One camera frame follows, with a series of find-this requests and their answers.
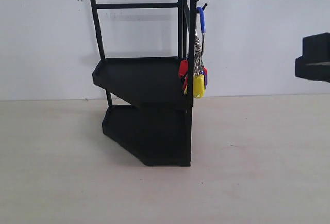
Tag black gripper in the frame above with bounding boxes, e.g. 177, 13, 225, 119
294, 32, 329, 83

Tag colourful key tag bunch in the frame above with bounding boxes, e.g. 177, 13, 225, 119
178, 4, 207, 99

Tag black two-tier metal rack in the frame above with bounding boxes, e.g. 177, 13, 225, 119
90, 0, 201, 167

